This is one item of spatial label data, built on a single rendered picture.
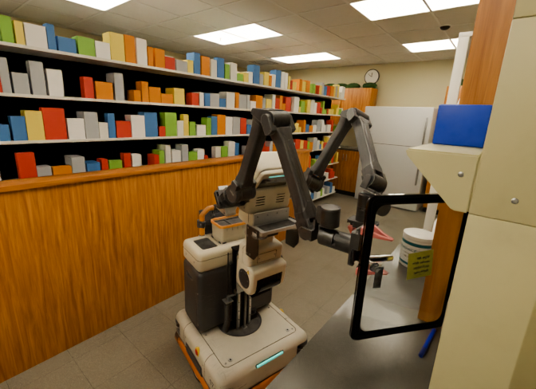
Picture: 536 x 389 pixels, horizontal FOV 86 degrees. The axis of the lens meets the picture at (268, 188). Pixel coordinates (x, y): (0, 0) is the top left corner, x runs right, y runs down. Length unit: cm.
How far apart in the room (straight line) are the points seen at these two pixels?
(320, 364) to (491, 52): 90
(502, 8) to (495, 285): 66
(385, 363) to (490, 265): 43
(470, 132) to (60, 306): 229
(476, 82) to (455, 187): 43
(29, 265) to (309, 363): 173
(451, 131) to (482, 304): 36
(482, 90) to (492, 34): 13
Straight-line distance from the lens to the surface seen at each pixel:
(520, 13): 60
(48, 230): 214
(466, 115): 78
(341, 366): 89
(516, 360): 70
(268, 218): 143
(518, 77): 59
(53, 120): 257
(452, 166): 59
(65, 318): 242
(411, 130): 561
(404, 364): 96
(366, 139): 125
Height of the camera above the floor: 156
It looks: 14 degrees down
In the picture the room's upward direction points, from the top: 3 degrees clockwise
